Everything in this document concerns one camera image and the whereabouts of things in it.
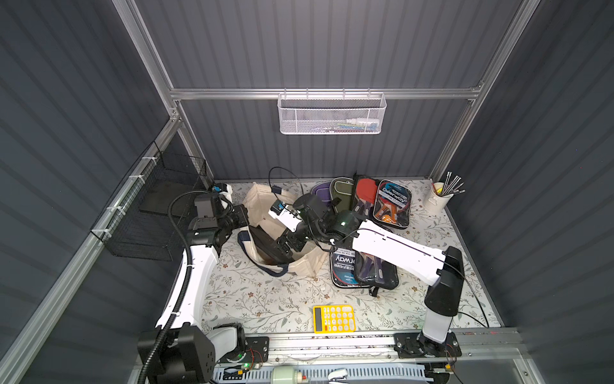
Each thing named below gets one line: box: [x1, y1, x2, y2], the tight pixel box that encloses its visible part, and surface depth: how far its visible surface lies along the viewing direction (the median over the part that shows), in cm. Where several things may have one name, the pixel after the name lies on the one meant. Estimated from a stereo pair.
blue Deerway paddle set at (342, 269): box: [329, 248, 371, 288], surface depth 89 cm
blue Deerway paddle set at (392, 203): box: [372, 179, 412, 229], surface depth 110 cm
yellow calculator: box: [312, 304, 357, 334], surface depth 80 cm
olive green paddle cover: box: [329, 176, 355, 213], surface depth 113 cm
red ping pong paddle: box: [356, 178, 379, 205], surface depth 114 cm
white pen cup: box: [423, 181, 455, 215], surface depth 106 cm
